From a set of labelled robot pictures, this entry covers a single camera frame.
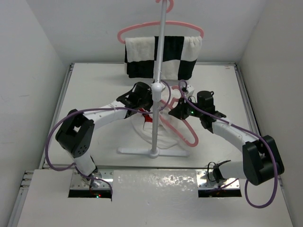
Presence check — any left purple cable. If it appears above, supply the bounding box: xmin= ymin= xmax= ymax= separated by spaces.
xmin=45 ymin=80 xmax=172 ymax=192

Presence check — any black white checkered towel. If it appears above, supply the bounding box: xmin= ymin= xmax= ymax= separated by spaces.
xmin=125 ymin=36 xmax=202 ymax=80

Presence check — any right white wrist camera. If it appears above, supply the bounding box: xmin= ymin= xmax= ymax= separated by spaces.
xmin=182 ymin=85 xmax=195 ymax=98

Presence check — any pink plastic hanger front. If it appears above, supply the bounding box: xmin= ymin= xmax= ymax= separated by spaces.
xmin=159 ymin=86 xmax=199 ymax=148

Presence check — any white t shirt red print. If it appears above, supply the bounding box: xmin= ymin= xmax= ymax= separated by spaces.
xmin=129 ymin=81 xmax=190 ymax=150

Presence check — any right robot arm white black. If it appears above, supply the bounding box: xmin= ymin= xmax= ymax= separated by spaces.
xmin=169 ymin=91 xmax=285 ymax=185

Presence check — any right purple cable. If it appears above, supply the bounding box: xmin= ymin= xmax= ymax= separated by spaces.
xmin=178 ymin=79 xmax=278 ymax=209

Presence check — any pink plastic hanger rear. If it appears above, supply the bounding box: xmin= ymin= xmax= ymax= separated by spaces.
xmin=117 ymin=0 xmax=205 ymax=44

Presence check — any purple cable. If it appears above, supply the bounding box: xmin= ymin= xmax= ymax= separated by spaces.
xmin=45 ymin=80 xmax=172 ymax=192
xmin=178 ymin=79 xmax=278 ymax=209

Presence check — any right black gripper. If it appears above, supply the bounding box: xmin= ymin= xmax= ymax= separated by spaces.
xmin=169 ymin=96 xmax=204 ymax=120

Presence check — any pink plastic hanger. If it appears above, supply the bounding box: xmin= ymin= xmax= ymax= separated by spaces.
xmin=117 ymin=0 xmax=205 ymax=44
xmin=159 ymin=86 xmax=199 ymax=148

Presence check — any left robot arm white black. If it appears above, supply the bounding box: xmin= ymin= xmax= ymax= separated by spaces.
xmin=55 ymin=82 xmax=152 ymax=176

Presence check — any grey hanger stand pole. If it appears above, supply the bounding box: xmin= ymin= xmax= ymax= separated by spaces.
xmin=117 ymin=0 xmax=188 ymax=158

